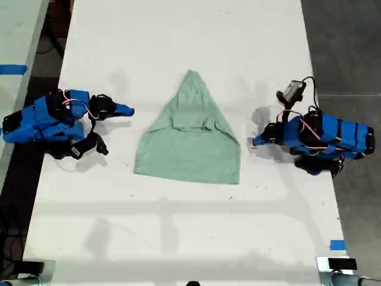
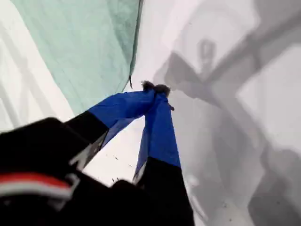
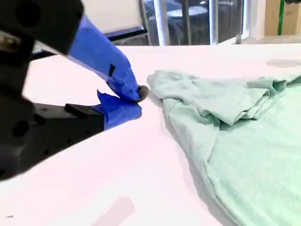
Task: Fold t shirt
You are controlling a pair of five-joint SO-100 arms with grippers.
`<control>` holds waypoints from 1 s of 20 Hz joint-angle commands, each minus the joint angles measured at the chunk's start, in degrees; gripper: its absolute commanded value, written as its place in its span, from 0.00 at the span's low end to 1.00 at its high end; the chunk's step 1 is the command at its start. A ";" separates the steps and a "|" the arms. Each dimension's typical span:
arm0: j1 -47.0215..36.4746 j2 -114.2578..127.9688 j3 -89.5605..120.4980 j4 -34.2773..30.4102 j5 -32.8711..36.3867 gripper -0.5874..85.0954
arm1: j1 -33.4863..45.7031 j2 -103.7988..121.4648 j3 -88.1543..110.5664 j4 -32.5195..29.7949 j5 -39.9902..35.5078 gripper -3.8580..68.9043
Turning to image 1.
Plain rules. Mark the small blue tape piece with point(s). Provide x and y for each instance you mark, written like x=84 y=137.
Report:
x=337 y=245

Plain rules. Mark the short black camera stalk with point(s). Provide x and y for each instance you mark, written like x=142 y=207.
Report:
x=287 y=111
x=92 y=128

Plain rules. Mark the long blue tape strip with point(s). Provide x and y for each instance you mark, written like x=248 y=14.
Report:
x=13 y=69

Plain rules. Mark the black camera box white label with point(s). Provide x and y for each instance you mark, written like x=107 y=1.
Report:
x=84 y=147

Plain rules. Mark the blue and black arm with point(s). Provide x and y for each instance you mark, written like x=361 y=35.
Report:
x=336 y=134
x=44 y=125

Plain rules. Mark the black round object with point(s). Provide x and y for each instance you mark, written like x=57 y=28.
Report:
x=193 y=283

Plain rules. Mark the grey and black camera box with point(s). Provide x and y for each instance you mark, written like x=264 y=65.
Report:
x=291 y=90

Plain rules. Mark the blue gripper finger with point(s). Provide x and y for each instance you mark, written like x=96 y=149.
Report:
x=125 y=108
x=123 y=113
x=262 y=143
x=264 y=136

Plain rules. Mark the metal table clamp bracket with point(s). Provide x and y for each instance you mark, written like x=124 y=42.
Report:
x=49 y=272
x=323 y=272

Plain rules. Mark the pale green T-shirt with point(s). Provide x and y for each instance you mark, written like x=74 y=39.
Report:
x=190 y=143

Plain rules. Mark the pale side table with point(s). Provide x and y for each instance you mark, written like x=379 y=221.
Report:
x=15 y=38

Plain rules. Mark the small black box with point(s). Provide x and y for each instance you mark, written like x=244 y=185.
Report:
x=31 y=266
x=342 y=264

